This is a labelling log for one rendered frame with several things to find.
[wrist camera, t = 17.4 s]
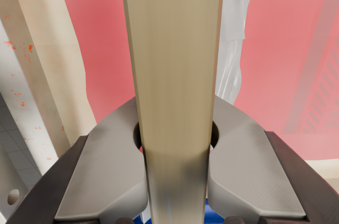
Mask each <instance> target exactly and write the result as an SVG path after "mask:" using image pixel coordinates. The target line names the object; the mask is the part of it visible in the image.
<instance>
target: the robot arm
mask: <svg viewBox="0 0 339 224"><path fill-rule="evenodd" d="M141 146H142V143H141V135H140V127H139V120H138V112H137V104H136V96H134V97H133V98H132V99H130V100H129V101H127V102H126V103H124V104H123V105H121V106H120V107H118V108H117V109H115V110H114V111H113V112H111V113H110V114H109V115H107V116H106V117H105V118H104V119H102V120H101V121H100V122H99V123H98V124H97V125H96V126H95V127H94V128H93V129H92V130H91V131H90V132H89V133H88V134H87V135H84V136H80V137H79V138H78V139H77V140H76V141H75V142H74V143H73V144H72V145H71V146H70V147H69V148H68V149H67V150H66V152H65V153H64V154H63V155H62V156H61V157H60V158H59V159H58V160H57V161H56V162H55V163H54V164H53V165H52V166H51V168H50V169H49V170H48V171H47V172H46V173H45V174H44V175H43V176H42V177H41V178H40V179H39V180H38V181H37V183H36V184H35V185H34V186H33V187H32V188H31V189H30V190H29V192H28V193H27V194H26V195H25V196H24V198H23V199H22V200H21V201H20V203H19V204H18V205H17V207H16V208H15V210H14V211H13V212H12V214H11V215H10V217H9V218H8V220H7V221H6V223H5V224H134V222H133V220H134V219H135V218H136V217H137V216H138V215H140V214H141V213H142V212H143V211H144V210H145V209H146V207H147V204H148V193H147V179H146V170H145V163H144V156H143V154H142V152H141V151H140V150H139V149H140V147H141ZM211 146H212V147H213V150H212V151H211V152H210V155H209V166H208V178H207V198H208V204H209V206H210V208H211V209H212V210H213V211H214V212H216V213H217V214H218V215H220V216H221V217H222V218H224V222H223V224H339V194H338V193H337V191H336V190H335V189H334V188H333V187H332V186H331V185H330V184H329V183H328V182H327V181H326V180H325V179H324V178H323V177H322V176H321V175H320V174H318V173H317V172H316V171H315V170H314V169H313V168H312V167H311V166H310V165H309V164H308V163H306V162H305V161H304V160H303V159H302V158H301V157H300V156H299V155H298V154H297V153H296V152H295V151H293V150H292V149H291V148H290V147H289V146H288V145H287V144H286V143H285V142H284V141H283V140H282V139H281V138H280V137H279V136H278V135H277V134H276V133H275V132H274V131H265V130H264V129H263V128H262V127H261V126H260V125H259V124H258V123H257V122H256V121H255V120H254V119H252V118H251V117H250V116H249V115H247V114H246V113H244V112H243V111H242V110H240V109H238V108H237V107H235V106H233V105H232V104H230V103H228V102H227V101H225V100H223V99H222V98H220V97H218V96H217V95H215V97H214V108H213V120H212V132H211Z"/></svg>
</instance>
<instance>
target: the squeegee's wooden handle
mask: <svg viewBox="0 0 339 224"><path fill-rule="evenodd" d="M123 2H124V10H125V18H126V26H127V34H128V42H129V49H130V57H131V65H132V73H133V80H134V88H135V96H136V104H137V112H138V120H139V127H140V135H141V143H142V150H143V156H144V163H145V170H146V179H147V190H148V197H149V205H150V213H151V221H152V224H204V215H205V202H206V191H207V178H208V166H209V155H210V144H211V132H212V120H213V108H214V97H215V85H216V73H217V61H218V50H219V38H220V26H221V14H222V2H223V0H123Z"/></svg>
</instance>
